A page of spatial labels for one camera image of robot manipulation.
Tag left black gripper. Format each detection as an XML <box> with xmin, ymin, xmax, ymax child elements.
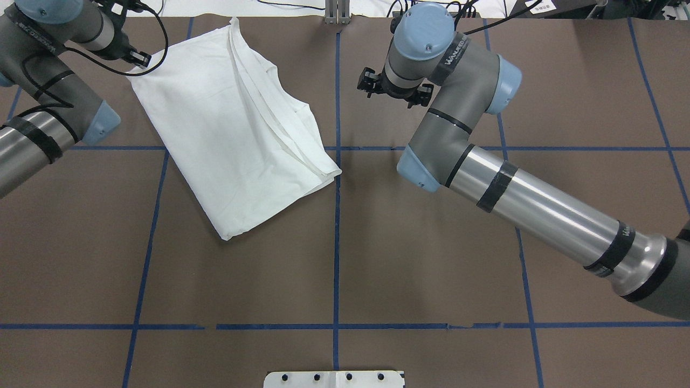
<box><xmin>105</xmin><ymin>32</ymin><xmax>152</xmax><ymax>68</ymax></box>

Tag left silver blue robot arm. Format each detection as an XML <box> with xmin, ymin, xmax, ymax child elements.
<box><xmin>1</xmin><ymin>1</ymin><xmax>153</xmax><ymax>197</ymax></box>

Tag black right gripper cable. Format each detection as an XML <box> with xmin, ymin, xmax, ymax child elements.
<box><xmin>456</xmin><ymin>0</ymin><xmax>542</xmax><ymax>36</ymax></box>

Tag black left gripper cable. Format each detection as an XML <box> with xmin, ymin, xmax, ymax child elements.
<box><xmin>5</xmin><ymin>0</ymin><xmax>169</xmax><ymax>122</ymax></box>

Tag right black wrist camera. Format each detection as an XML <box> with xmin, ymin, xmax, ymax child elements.
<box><xmin>356</xmin><ymin>67</ymin><xmax>387</xmax><ymax>98</ymax></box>

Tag white long-sleeve printed shirt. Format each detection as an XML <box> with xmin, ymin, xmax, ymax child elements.
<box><xmin>127</xmin><ymin>17</ymin><xmax>342</xmax><ymax>241</ymax></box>

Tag white camera mast pedestal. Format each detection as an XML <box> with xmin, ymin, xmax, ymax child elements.
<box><xmin>263</xmin><ymin>370</ymin><xmax>406</xmax><ymax>387</ymax></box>

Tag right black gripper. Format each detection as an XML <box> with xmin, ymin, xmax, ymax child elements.
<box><xmin>379</xmin><ymin>73</ymin><xmax>434</xmax><ymax>108</ymax></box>

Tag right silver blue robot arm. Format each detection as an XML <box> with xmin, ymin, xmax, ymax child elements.
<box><xmin>373</xmin><ymin>3</ymin><xmax>689</xmax><ymax>320</ymax></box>

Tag aluminium frame post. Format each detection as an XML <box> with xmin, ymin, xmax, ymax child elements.
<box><xmin>325</xmin><ymin>0</ymin><xmax>351</xmax><ymax>25</ymax></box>

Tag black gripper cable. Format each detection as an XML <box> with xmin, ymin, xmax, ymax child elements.
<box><xmin>5</xmin><ymin>0</ymin><xmax>169</xmax><ymax>122</ymax></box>
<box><xmin>456</xmin><ymin>0</ymin><xmax>542</xmax><ymax>36</ymax></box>

